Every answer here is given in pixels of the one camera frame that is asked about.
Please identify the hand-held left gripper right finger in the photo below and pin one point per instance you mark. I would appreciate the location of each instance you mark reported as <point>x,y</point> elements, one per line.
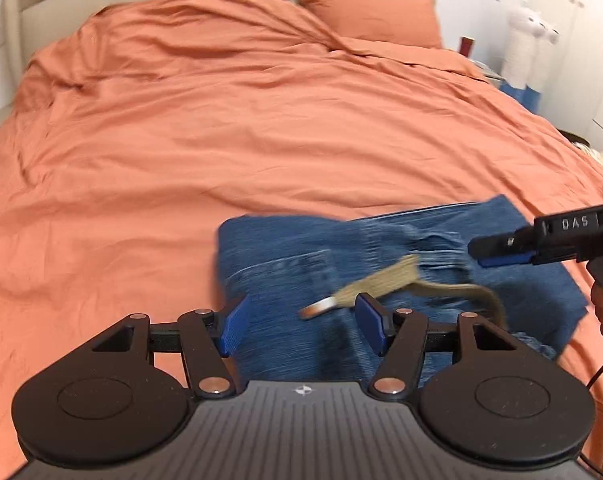
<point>369,322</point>

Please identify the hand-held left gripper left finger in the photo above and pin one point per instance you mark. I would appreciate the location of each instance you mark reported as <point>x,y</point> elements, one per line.
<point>234,326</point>

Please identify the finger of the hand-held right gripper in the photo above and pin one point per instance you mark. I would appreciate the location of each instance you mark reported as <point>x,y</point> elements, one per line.
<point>496,247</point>

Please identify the khaki fabric belt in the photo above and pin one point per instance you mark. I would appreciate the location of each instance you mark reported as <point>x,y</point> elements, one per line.
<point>381,280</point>

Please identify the blue denim pants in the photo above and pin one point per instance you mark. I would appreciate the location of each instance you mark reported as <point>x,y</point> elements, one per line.
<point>281,320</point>

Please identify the pile of light clothes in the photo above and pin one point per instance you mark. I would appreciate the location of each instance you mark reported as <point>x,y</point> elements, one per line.
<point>596,152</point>

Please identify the white alpaca plush toy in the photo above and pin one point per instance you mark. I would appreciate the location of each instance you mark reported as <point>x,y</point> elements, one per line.
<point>521,42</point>
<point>541,60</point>

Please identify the white nightstand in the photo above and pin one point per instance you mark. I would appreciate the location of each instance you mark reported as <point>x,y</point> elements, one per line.
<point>490,71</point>

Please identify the white wardrobe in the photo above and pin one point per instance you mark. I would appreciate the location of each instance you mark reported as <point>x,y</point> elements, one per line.
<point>591,50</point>

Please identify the orange duvet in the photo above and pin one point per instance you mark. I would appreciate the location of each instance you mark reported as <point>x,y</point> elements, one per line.
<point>206,125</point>

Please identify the dark red cup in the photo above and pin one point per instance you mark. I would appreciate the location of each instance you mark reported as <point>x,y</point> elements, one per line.
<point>466,46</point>

